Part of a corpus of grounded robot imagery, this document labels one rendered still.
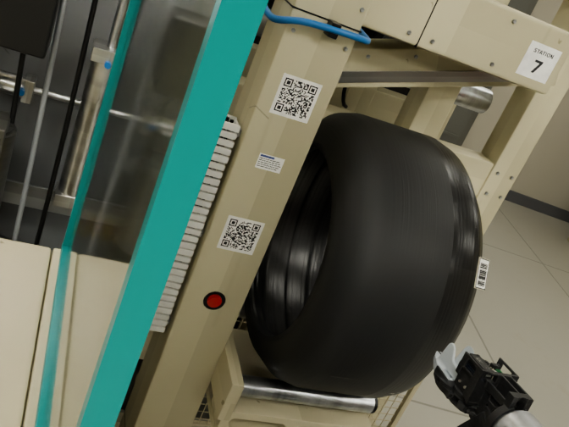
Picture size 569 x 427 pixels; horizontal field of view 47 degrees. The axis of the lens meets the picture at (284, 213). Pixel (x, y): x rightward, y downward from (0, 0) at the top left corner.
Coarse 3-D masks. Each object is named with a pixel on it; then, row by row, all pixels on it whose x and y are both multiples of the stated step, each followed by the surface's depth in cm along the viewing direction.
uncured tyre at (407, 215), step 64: (320, 128) 137; (384, 128) 130; (320, 192) 168; (384, 192) 117; (448, 192) 123; (320, 256) 173; (384, 256) 114; (448, 256) 119; (256, 320) 146; (320, 320) 118; (384, 320) 117; (448, 320) 120; (320, 384) 127; (384, 384) 128
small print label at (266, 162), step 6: (264, 156) 119; (270, 156) 119; (258, 162) 120; (264, 162) 120; (270, 162) 120; (276, 162) 120; (282, 162) 121; (264, 168) 120; (270, 168) 121; (276, 168) 121
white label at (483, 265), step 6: (480, 258) 123; (480, 264) 123; (486, 264) 124; (480, 270) 123; (486, 270) 125; (480, 276) 123; (486, 276) 125; (474, 282) 122; (480, 282) 123; (480, 288) 123
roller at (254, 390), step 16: (256, 384) 137; (272, 384) 139; (288, 384) 141; (272, 400) 140; (288, 400) 140; (304, 400) 141; (320, 400) 142; (336, 400) 144; (352, 400) 145; (368, 400) 147
